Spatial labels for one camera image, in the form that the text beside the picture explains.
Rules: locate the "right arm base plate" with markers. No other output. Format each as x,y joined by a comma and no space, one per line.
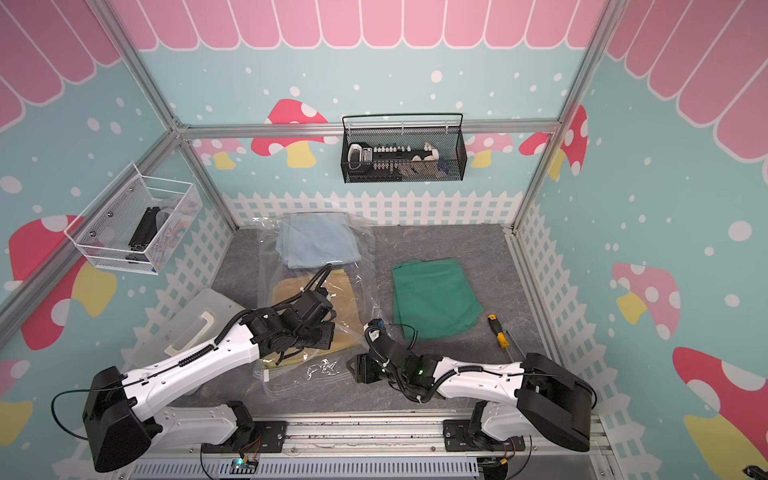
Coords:
462,436

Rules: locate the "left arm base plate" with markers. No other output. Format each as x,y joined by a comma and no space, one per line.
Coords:
267,437

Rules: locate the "white black items in basket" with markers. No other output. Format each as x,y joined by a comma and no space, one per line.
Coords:
394,163

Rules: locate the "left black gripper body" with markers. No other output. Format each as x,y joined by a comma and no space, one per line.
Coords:
319,337

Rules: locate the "clear plastic vacuum bag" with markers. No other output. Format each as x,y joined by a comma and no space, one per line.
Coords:
320,375

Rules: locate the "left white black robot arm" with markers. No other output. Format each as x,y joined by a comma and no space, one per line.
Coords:
127,414

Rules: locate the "black handled screwdriver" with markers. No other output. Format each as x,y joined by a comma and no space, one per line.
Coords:
514,351

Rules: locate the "translucent plastic storage box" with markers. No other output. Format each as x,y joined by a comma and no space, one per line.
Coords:
198,321

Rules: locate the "green trousers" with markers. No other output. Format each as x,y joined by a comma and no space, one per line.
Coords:
433,299

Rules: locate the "tan garment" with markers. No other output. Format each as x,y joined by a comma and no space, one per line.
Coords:
349,329

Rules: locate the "white wire mesh basket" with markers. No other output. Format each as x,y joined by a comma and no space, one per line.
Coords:
101,233

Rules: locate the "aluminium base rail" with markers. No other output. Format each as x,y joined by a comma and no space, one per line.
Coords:
383,445

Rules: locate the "black part in white basket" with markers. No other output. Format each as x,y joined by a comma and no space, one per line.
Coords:
145,231

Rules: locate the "small green circuit board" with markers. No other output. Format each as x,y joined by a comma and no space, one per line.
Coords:
244,466

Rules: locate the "light blue folded garment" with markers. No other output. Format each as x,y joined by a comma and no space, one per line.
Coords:
312,240

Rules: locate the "yellow black screwdriver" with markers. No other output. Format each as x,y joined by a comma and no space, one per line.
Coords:
497,330

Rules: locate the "black wire mesh basket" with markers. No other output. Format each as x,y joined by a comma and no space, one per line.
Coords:
443,130

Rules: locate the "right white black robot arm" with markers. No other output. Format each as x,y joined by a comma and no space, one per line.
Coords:
535,395

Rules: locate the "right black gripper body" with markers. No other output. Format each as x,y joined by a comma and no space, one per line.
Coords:
371,373

